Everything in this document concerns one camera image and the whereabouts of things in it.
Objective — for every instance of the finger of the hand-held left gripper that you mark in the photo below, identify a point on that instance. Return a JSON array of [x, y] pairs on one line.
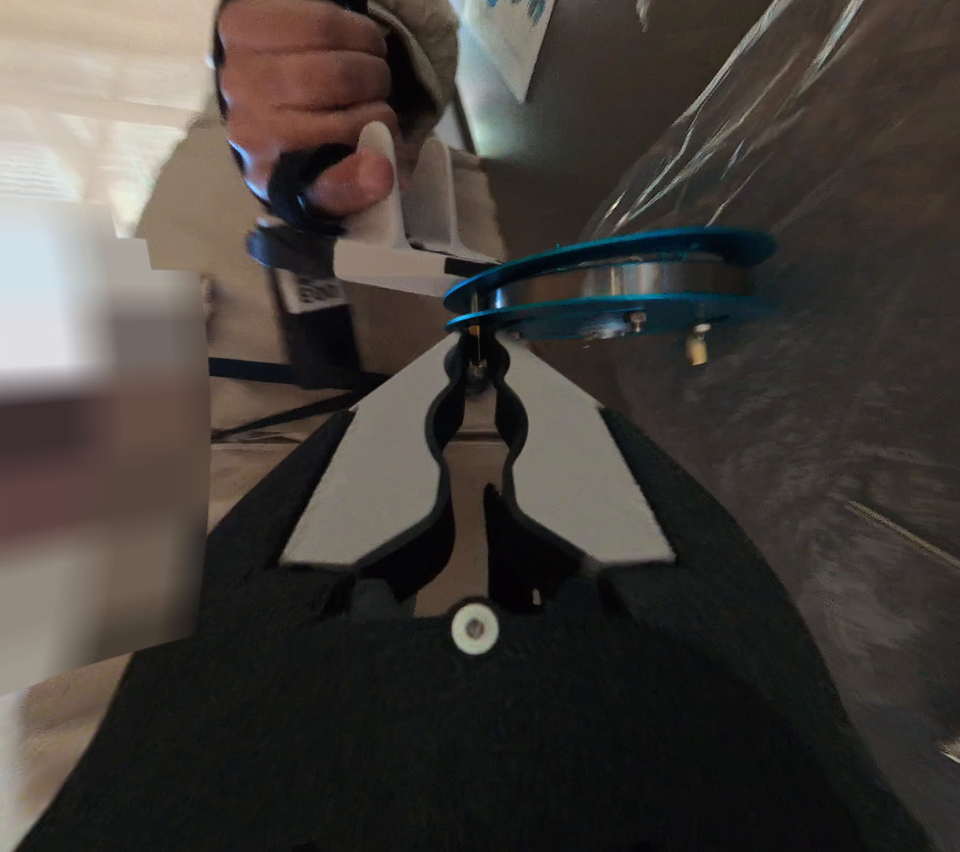
[[390, 271]]

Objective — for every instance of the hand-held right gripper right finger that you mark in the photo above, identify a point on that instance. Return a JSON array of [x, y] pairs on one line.
[[592, 485]]

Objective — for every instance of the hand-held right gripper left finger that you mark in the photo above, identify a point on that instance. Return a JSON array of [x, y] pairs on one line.
[[367, 485]]

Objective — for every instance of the blue metal turntable assembly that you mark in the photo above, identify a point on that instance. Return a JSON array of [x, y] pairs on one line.
[[622, 282]]

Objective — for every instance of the grey desk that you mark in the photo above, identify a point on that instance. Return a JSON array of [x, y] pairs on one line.
[[637, 117]]

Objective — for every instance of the person's left hand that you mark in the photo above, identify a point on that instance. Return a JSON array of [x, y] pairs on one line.
[[300, 72]]

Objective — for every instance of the person's beige jacket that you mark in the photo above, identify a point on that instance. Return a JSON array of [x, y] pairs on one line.
[[247, 312]]

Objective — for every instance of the small torn plastic scrap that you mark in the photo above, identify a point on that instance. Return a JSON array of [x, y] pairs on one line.
[[643, 5]]

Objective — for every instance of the large clear plastic bag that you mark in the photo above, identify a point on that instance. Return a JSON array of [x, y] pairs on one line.
[[825, 192]]

